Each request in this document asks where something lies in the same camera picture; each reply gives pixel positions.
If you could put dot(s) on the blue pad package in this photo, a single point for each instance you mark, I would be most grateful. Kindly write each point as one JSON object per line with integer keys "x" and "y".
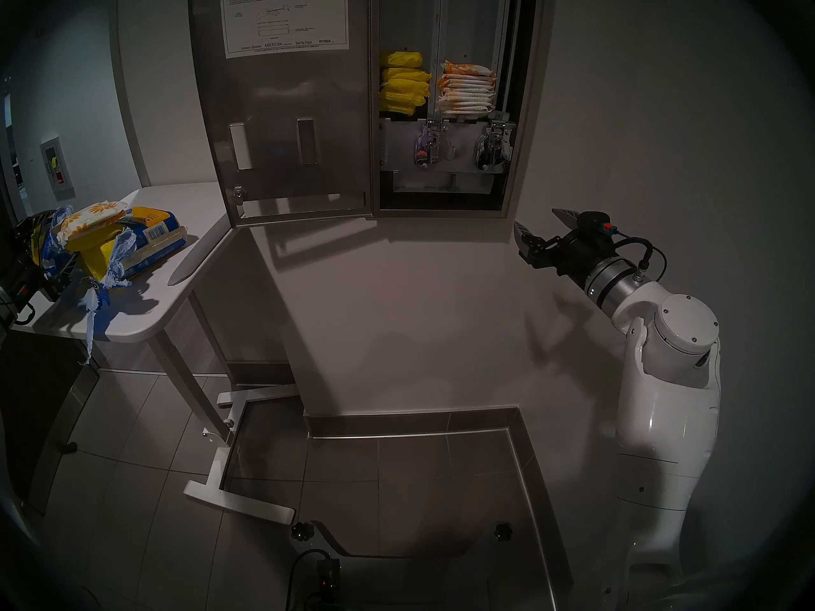
{"x": 153, "y": 237}

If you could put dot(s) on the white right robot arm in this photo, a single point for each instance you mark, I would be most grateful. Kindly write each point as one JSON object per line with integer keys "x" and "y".
{"x": 668, "y": 412}

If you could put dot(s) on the white pad orange flower print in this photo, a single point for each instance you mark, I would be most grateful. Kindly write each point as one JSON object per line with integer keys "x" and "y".
{"x": 92, "y": 218}

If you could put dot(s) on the white instruction sheet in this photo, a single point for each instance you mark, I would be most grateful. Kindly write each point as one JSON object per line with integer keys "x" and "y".
{"x": 283, "y": 18}

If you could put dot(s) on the dark robot base platform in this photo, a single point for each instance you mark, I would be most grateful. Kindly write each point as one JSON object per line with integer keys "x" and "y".
{"x": 414, "y": 584}

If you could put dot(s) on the black round knob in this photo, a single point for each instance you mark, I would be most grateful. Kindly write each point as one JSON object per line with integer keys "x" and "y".
{"x": 503, "y": 531}
{"x": 303, "y": 531}

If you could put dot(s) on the stainless steel dispenser door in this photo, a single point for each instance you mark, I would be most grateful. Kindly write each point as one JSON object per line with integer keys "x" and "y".
{"x": 286, "y": 107}

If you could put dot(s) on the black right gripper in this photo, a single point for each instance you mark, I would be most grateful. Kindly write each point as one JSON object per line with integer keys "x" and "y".
{"x": 573, "y": 254}

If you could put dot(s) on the stainless steel dispenser cabinet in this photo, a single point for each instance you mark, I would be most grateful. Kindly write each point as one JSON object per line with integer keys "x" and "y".
{"x": 527, "y": 107}

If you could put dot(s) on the floral pad stack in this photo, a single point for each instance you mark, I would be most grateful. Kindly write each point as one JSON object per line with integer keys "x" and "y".
{"x": 470, "y": 69}

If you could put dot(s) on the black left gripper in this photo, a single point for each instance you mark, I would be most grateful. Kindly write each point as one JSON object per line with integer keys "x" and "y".
{"x": 19, "y": 272}

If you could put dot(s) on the chrome dispenser lever mechanism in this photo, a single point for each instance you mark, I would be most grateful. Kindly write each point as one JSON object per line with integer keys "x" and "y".
{"x": 493, "y": 146}
{"x": 432, "y": 145}

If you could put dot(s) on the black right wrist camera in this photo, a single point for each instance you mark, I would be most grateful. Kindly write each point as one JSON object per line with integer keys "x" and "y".
{"x": 591, "y": 224}

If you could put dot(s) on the white table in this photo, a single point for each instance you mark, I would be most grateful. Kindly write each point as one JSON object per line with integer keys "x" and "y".
{"x": 191, "y": 215}

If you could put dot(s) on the white orange wrapped pad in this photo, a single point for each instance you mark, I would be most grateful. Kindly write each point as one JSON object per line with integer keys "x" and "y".
{"x": 467, "y": 101}
{"x": 468, "y": 86}
{"x": 468, "y": 80}
{"x": 468, "y": 93}
{"x": 465, "y": 109}

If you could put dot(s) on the yellow wrapped pad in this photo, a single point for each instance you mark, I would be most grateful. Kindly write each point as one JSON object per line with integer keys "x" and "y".
{"x": 409, "y": 87}
{"x": 396, "y": 109}
{"x": 407, "y": 74}
{"x": 102, "y": 256}
{"x": 402, "y": 98}
{"x": 401, "y": 59}

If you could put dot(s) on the black power box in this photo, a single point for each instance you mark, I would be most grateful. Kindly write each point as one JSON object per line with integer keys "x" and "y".
{"x": 326, "y": 578}

